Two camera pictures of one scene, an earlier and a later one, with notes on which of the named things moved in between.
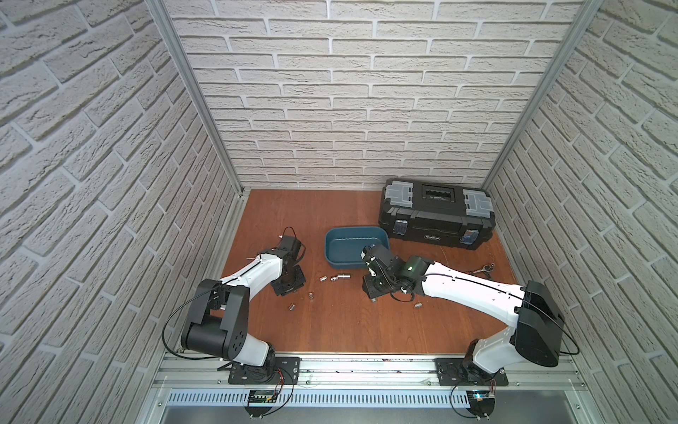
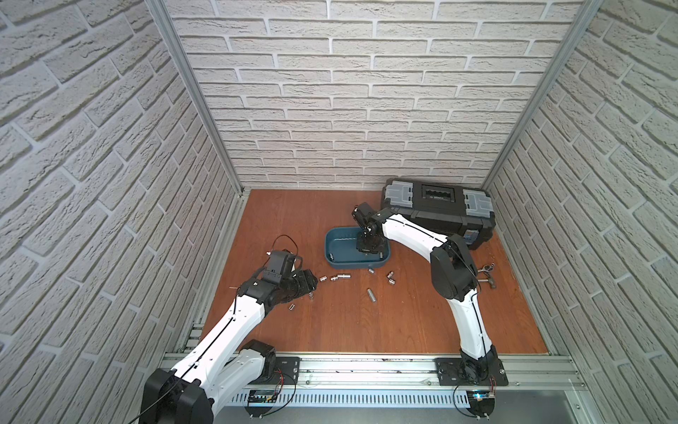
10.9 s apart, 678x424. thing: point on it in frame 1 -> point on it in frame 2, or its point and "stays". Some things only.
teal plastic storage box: [343, 245] stays
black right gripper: [367, 288] -> [364, 247]
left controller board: [259, 402] stays
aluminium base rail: [330, 381] stays
